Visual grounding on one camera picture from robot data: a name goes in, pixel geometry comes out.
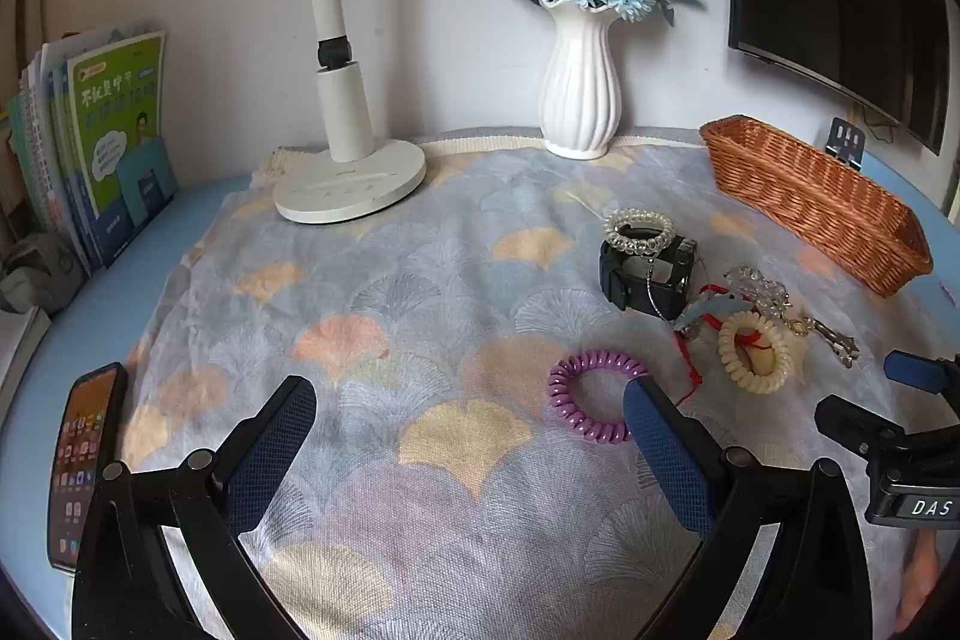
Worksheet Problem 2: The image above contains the grey cloth bag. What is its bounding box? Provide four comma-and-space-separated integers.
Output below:
0, 231, 85, 315

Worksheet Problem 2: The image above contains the white desk lamp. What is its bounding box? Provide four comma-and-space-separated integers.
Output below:
271, 0, 427, 226

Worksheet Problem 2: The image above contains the blue-grey hair clip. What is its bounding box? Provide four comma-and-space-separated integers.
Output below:
673, 297, 751, 335

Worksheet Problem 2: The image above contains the leaf-patterned table cloth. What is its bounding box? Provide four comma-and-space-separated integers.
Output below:
120, 126, 960, 640

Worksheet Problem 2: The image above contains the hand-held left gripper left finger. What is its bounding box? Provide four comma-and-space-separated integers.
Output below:
71, 376, 316, 640

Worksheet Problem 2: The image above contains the thin silver chain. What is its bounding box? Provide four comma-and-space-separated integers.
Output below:
642, 254, 672, 320

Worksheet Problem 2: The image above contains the black cable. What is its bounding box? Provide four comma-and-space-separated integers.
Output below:
855, 101, 901, 145

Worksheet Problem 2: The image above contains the purple spiral hair tie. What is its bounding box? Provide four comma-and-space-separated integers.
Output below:
547, 349, 650, 442

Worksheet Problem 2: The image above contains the silver metal charm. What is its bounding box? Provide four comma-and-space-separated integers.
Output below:
808, 319, 861, 371

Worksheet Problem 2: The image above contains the brown wicker basket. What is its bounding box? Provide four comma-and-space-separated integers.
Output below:
700, 115, 933, 298

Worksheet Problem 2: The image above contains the cream spiral hair tie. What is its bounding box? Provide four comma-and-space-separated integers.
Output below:
718, 308, 792, 395

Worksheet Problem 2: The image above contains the red string bracelet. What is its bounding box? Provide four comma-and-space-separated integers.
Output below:
675, 284, 777, 408

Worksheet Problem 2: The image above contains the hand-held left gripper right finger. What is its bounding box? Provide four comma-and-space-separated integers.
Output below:
624, 377, 875, 640

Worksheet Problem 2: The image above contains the person's right hand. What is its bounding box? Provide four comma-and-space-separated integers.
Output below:
896, 530, 942, 637

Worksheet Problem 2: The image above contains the black metal bracket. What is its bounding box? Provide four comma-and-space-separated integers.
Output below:
823, 117, 869, 170

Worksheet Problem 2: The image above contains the white ribbed vase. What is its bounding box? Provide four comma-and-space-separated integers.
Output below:
538, 0, 625, 160

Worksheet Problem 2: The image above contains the clear bead bracelet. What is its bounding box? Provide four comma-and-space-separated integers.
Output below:
602, 206, 676, 259

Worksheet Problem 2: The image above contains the black smartphone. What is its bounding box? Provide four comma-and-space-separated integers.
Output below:
46, 362, 128, 573

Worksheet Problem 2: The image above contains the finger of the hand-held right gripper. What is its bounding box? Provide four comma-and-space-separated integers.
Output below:
815, 394, 912, 461
885, 351, 960, 396

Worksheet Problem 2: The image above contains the black watch strap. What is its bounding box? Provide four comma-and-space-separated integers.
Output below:
598, 233, 698, 313

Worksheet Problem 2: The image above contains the white box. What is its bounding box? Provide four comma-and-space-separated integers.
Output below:
0, 306, 52, 412

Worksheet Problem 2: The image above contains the row of books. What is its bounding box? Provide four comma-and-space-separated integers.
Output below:
7, 19, 181, 271

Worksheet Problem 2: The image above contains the crystal bead bracelet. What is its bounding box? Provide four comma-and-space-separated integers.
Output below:
724, 265, 815, 337

